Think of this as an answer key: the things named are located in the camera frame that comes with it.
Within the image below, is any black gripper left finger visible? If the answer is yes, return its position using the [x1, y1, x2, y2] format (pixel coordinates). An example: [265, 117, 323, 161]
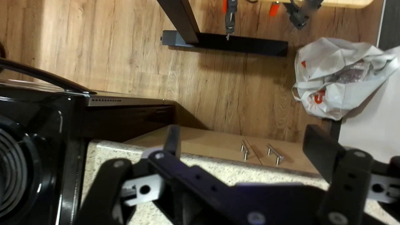
[74, 123, 251, 225]

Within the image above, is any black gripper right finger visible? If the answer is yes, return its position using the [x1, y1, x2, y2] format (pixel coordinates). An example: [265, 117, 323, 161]
[303, 123, 400, 225]

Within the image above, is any black microwave door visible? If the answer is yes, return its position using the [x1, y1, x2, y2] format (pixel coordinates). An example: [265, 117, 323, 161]
[0, 56, 179, 225]

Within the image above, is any white plastic bag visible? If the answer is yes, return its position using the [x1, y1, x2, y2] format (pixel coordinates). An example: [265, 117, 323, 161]
[293, 36, 399, 122]

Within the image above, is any grey orange bar clamp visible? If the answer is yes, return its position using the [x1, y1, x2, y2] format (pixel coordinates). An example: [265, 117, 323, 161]
[220, 0, 240, 41]

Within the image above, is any black clamp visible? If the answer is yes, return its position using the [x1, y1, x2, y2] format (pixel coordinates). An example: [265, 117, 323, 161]
[284, 0, 325, 31]

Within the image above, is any light wooden board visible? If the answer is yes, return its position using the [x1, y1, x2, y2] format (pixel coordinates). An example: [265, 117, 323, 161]
[283, 0, 375, 10]

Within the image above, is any black metal stand frame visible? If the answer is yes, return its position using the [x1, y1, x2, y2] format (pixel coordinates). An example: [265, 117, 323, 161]
[156, 0, 290, 57]

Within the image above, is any orange clamp handle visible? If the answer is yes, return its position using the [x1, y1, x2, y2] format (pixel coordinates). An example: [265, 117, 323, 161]
[268, 0, 281, 18]

